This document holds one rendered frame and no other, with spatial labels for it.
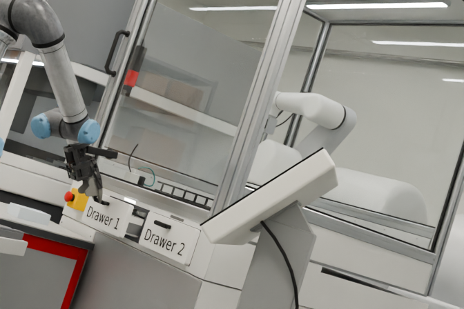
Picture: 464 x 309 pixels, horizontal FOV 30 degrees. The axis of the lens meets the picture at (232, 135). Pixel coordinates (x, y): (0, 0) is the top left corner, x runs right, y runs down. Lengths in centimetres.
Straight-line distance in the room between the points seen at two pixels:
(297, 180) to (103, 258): 131
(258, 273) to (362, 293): 94
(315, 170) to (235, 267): 80
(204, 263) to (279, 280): 55
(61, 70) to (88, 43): 119
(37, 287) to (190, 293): 67
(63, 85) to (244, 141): 55
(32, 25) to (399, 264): 143
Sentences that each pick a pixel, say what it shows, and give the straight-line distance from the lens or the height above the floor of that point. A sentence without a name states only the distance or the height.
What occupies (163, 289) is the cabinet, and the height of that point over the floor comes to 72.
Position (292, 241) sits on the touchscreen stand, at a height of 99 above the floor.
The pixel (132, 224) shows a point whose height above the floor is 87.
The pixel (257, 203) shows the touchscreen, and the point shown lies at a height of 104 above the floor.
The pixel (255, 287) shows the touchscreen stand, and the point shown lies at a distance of 200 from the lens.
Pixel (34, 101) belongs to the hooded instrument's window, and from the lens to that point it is 365.
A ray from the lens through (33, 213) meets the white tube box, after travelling 308.
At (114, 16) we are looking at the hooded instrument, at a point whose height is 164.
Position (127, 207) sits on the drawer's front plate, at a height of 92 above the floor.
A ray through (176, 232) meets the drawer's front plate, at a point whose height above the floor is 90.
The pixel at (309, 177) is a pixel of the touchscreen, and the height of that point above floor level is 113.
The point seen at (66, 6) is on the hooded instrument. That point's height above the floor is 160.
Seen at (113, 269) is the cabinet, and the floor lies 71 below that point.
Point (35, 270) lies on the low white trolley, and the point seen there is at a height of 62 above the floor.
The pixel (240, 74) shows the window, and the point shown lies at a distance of 267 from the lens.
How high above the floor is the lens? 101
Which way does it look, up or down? 5 degrees up
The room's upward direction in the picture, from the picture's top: 18 degrees clockwise
